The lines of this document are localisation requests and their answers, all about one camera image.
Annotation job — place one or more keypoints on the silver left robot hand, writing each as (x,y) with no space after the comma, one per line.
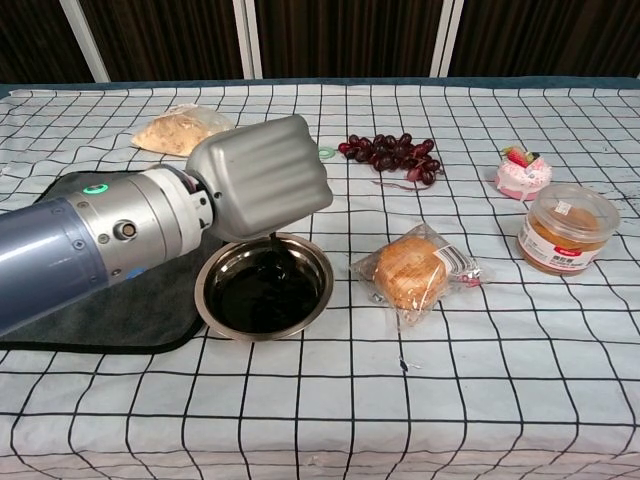
(265,175)

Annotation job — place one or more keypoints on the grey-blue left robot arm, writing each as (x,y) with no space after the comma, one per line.
(90,235)

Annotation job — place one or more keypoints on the dark metal bowl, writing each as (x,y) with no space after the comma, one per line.
(310,270)

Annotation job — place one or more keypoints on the bag of beige flakes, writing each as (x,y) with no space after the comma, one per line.
(170,132)

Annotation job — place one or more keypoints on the teal table cover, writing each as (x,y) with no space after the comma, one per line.
(350,81)

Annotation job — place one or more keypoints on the dark red grape bunch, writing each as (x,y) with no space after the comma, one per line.
(390,150)

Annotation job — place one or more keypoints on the packaged bread bun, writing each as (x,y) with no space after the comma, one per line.
(407,272)

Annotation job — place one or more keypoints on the dark grey microfibre cloth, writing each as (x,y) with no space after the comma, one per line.
(130,320)

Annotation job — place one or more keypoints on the pink strawberry cake toy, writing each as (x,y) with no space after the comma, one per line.
(522,177)

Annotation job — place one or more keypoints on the checkered white tablecloth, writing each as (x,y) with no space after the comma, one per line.
(450,390)

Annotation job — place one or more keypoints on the clear jar brown contents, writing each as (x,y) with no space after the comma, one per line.
(567,235)

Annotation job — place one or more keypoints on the white partition post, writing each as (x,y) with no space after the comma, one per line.
(446,37)
(247,40)
(85,42)

